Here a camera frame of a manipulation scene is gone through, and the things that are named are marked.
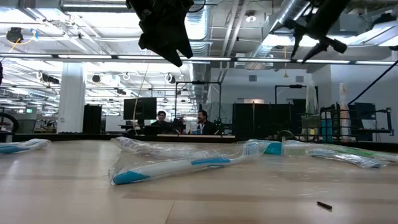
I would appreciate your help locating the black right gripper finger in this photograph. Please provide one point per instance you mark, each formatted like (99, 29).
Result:
(295, 28)
(334, 44)

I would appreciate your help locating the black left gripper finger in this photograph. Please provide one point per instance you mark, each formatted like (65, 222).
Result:
(183, 43)
(158, 43)

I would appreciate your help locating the pale green toothbrush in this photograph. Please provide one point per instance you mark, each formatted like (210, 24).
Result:
(311, 96)

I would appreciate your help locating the teal bottle white cap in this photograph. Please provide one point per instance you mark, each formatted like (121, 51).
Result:
(273, 148)
(326, 130)

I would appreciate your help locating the blue white toothbrush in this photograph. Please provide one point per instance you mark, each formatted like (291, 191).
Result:
(18, 146)
(168, 168)
(348, 158)

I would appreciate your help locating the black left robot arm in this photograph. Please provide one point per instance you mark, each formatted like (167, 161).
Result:
(1, 73)

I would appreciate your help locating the dark background robot arm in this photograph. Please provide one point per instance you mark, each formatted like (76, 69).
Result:
(222, 126)

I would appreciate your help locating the round ceiling sensor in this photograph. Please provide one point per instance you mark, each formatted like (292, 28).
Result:
(250, 18)

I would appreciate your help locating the black background monitor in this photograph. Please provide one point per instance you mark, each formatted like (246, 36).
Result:
(140, 109)

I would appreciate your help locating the long ceiling light bar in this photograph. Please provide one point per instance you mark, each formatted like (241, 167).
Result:
(87, 57)

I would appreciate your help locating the person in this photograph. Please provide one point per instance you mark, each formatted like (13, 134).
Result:
(161, 123)
(204, 124)

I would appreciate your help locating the black equipment shelf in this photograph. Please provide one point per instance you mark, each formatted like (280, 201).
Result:
(365, 118)

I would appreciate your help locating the black partition panel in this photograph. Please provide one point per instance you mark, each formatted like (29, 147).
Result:
(261, 121)

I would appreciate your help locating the black cabinet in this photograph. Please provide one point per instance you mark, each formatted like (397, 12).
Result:
(92, 118)

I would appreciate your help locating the black domed object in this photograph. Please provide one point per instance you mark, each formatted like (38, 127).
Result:
(286, 135)

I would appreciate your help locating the white square column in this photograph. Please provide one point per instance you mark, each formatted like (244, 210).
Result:
(71, 99)

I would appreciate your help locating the green white wrapped toothbrush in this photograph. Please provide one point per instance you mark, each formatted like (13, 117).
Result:
(293, 151)

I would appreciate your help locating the green lit sign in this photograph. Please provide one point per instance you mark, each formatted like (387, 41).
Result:
(29, 110)

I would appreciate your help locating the small black stick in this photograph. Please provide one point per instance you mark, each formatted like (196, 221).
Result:
(324, 205)

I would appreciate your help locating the silver ventilation duct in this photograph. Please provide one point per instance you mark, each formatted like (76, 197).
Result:
(202, 31)
(280, 18)

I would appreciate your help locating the black metal frame stand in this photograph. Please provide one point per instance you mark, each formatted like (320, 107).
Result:
(199, 82)
(295, 86)

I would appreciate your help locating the black aluminium table frame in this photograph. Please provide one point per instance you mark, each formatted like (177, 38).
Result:
(77, 137)

